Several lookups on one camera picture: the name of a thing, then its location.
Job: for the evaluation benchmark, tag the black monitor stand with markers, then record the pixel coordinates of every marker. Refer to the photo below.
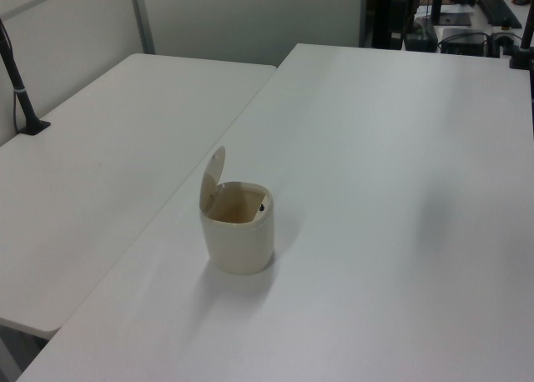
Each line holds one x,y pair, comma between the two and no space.
437,2

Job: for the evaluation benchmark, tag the black pole with table clamp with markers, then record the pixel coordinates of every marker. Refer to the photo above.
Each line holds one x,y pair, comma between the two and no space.
526,31
21,98

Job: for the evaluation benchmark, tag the flat black electronics box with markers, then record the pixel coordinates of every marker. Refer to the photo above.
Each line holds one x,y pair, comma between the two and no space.
463,42

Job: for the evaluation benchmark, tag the small dark box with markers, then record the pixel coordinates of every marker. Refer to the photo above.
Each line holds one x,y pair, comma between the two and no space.
419,41

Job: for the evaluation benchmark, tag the grey aluminium partition post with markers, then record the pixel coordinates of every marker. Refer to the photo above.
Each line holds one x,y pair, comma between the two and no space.
144,19

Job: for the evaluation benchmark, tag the beige trash bin flip lid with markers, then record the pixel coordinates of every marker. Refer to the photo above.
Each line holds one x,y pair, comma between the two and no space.
213,173

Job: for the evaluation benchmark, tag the beige plastic trash bin body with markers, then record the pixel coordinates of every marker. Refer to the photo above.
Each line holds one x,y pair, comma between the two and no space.
238,248

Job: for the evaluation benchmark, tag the black computer keyboard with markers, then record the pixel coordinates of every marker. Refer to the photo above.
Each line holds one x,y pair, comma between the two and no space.
498,8

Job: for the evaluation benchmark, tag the tall black box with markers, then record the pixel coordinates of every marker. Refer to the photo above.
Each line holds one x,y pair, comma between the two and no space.
388,15

